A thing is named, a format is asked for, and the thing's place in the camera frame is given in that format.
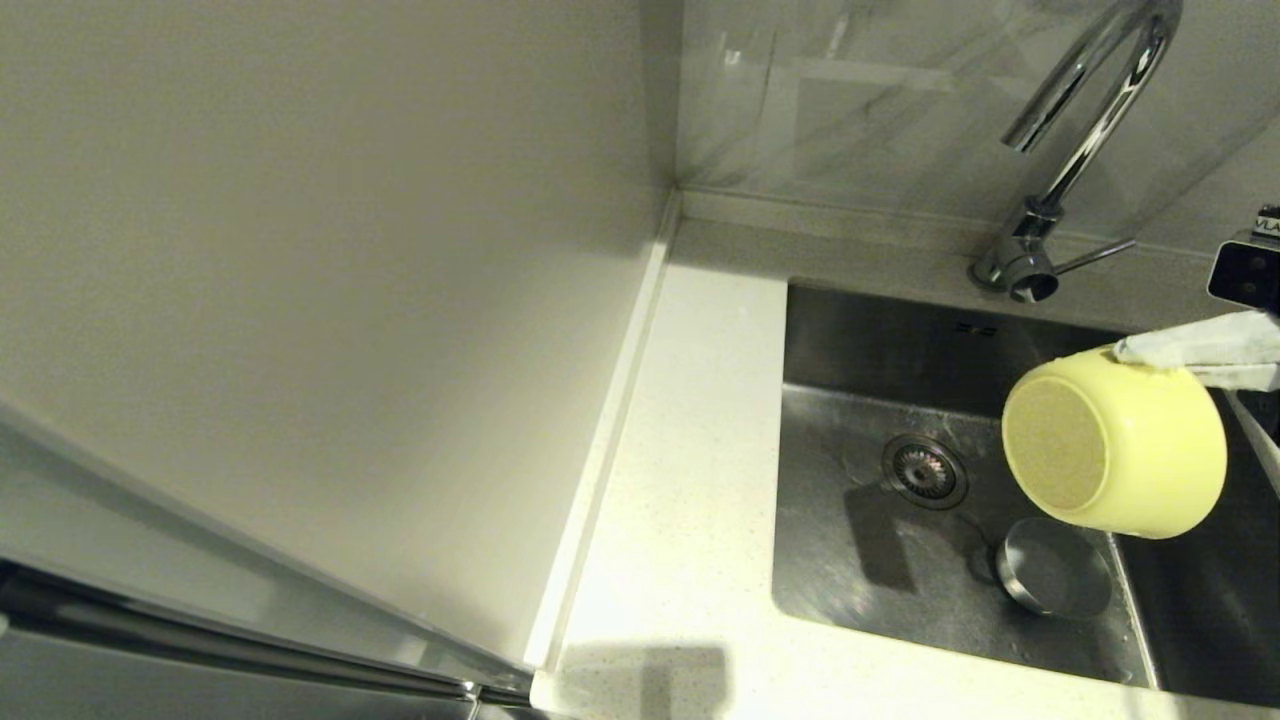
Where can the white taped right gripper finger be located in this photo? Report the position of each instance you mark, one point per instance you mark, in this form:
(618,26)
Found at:
(1210,342)
(1250,378)

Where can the stainless steel sink basin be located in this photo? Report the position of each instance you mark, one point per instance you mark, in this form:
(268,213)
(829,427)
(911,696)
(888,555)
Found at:
(900,590)

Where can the stainless steel appliance door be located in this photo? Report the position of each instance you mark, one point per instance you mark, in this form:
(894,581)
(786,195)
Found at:
(200,695)

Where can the yellow bowl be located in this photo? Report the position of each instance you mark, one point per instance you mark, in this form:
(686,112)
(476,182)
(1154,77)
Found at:
(1120,445)

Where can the chrome gooseneck faucet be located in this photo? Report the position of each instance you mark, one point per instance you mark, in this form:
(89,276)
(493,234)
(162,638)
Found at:
(1020,262)

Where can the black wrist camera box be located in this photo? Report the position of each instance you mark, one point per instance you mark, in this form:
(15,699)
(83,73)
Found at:
(1245,275)

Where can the round metal sink drain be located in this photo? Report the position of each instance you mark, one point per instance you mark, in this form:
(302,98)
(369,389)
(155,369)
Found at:
(925,470)

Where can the tall white cabinet side panel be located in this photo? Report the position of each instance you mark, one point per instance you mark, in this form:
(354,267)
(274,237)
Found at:
(300,250)

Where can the grey blue bowl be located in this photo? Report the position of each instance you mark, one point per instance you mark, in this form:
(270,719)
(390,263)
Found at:
(1055,570)

